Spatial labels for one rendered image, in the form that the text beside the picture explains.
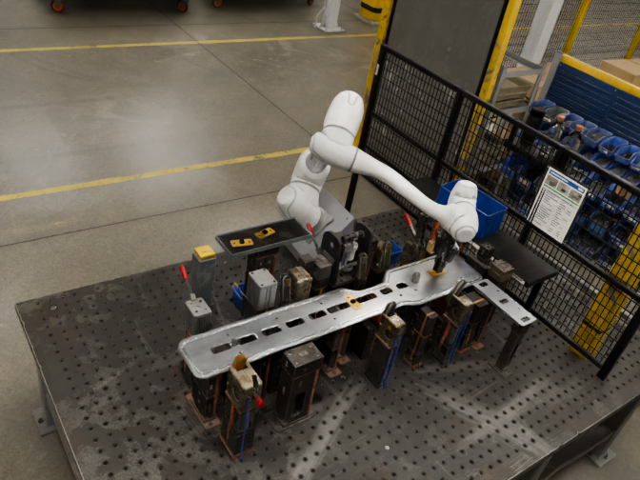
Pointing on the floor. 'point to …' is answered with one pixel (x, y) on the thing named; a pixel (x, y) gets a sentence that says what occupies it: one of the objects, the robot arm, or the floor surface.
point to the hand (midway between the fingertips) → (439, 265)
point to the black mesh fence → (518, 202)
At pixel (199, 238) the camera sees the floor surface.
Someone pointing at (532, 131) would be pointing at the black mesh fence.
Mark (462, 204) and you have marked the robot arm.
